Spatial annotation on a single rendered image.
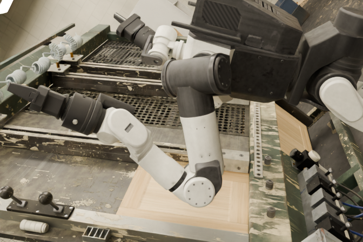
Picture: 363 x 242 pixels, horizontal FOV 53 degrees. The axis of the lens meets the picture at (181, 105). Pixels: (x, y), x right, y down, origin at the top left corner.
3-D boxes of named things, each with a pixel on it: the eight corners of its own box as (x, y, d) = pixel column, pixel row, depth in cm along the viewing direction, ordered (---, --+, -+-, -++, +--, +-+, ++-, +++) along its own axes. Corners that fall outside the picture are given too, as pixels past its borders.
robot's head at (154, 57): (173, 35, 107) (148, 31, 109) (165, 56, 103) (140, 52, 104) (174, 49, 113) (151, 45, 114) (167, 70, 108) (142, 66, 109)
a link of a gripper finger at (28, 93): (11, 79, 82) (38, 89, 84) (5, 92, 82) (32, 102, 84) (9, 79, 80) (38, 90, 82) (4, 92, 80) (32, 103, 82)
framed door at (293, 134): (326, 216, 183) (329, 214, 182) (240, 156, 175) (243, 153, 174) (303, 128, 262) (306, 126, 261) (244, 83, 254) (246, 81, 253)
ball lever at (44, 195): (64, 217, 109) (47, 203, 98) (52, 216, 109) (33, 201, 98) (67, 205, 111) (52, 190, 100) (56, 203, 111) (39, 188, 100)
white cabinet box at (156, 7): (267, 75, 508) (147, -14, 481) (241, 106, 529) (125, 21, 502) (263, 64, 564) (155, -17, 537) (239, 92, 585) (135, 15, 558)
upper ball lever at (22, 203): (27, 212, 111) (6, 197, 99) (15, 210, 111) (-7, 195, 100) (31, 200, 113) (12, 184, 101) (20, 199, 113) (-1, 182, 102)
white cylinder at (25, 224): (20, 232, 108) (45, 235, 106) (18, 224, 106) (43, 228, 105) (25, 224, 110) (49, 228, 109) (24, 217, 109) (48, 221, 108)
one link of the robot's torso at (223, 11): (307, -3, 112) (195, -29, 114) (326, 25, 82) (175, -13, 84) (276, 82, 126) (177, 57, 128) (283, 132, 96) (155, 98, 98)
